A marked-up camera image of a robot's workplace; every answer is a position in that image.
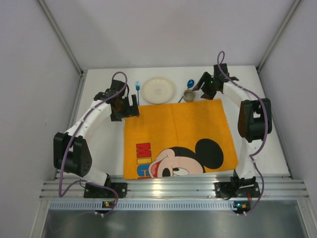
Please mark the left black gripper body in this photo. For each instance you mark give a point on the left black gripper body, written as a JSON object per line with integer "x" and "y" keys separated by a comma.
{"x": 127, "y": 109}

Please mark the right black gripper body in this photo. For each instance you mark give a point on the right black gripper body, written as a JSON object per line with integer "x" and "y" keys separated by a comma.
{"x": 206, "y": 87}

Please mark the blue metallic spoon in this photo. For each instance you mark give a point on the blue metallic spoon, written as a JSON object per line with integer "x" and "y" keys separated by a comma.
{"x": 190, "y": 84}

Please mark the small brown cup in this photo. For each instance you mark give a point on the small brown cup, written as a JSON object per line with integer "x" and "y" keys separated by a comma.
{"x": 189, "y": 95}

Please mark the blue metallic fork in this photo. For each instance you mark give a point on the blue metallic fork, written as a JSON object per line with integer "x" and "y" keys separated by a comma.
{"x": 137, "y": 85}

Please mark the cream round plate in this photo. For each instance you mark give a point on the cream round plate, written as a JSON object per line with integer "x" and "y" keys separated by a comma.
{"x": 158, "y": 90}

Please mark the orange Mickey Mouse placemat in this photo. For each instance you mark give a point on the orange Mickey Mouse placemat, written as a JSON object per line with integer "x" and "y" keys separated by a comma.
{"x": 179, "y": 139}

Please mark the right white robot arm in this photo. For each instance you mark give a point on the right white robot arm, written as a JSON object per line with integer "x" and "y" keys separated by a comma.
{"x": 254, "y": 121}

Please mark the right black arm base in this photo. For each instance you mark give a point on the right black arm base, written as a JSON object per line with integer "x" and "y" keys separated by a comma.
{"x": 237, "y": 188}

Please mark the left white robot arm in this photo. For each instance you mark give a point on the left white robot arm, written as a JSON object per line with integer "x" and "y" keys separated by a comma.
{"x": 71, "y": 153}

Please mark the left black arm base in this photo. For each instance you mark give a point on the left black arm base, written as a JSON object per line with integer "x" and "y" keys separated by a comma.
{"x": 113, "y": 190}

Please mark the left aluminium frame post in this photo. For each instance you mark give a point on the left aluminium frame post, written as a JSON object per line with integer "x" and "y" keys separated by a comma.
{"x": 59, "y": 34}

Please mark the aluminium frame post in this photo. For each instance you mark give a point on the aluminium frame post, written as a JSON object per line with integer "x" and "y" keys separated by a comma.
{"x": 59, "y": 34}
{"x": 279, "y": 33}

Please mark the slotted grey cable duct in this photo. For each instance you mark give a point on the slotted grey cable duct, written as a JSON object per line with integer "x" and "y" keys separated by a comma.
{"x": 139, "y": 205}

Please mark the right aluminium frame post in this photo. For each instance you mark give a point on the right aluminium frame post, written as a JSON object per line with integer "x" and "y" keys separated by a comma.
{"x": 279, "y": 33}

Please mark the aluminium mounting rail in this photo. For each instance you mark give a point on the aluminium mounting rail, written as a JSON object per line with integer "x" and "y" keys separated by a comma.
{"x": 202, "y": 187}

